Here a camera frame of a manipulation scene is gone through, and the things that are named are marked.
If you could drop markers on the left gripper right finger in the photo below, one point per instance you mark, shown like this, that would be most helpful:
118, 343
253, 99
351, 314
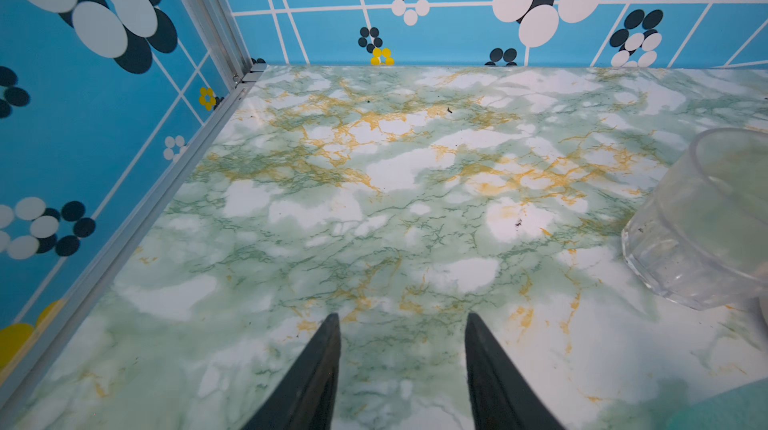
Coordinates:
500, 396

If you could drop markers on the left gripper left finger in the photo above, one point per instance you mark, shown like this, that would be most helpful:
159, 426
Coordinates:
305, 397

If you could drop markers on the clear smooth glass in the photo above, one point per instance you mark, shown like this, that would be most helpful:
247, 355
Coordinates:
700, 239

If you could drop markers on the teal textured cup rear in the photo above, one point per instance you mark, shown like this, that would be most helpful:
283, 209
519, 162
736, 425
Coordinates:
741, 408

